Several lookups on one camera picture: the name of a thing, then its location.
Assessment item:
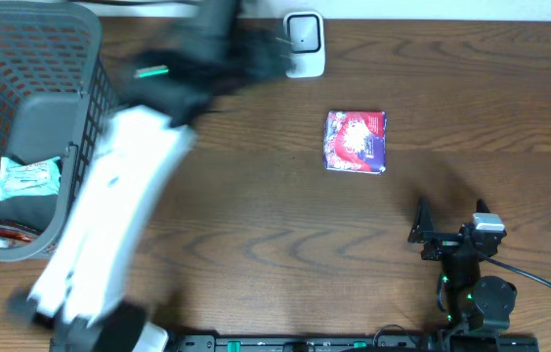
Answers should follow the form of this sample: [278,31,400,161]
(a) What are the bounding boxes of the purple red snack pack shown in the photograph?
[323,110,387,175]

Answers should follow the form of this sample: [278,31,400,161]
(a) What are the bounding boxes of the green wipes packet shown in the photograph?
[0,156,61,201]

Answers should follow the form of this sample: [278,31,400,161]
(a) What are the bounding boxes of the orange snack bar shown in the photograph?
[0,220,40,249]

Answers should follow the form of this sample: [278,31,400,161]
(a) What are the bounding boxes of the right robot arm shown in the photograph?
[408,198,517,335]

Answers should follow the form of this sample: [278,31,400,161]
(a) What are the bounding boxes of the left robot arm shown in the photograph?
[8,1,292,351]

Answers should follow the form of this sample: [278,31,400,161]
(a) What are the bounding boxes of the white barcode scanner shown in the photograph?
[283,11,326,79]

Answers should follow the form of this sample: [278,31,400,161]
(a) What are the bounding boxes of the grey plastic basket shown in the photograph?
[0,2,117,262]

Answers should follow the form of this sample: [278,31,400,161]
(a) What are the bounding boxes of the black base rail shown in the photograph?
[166,331,539,352]

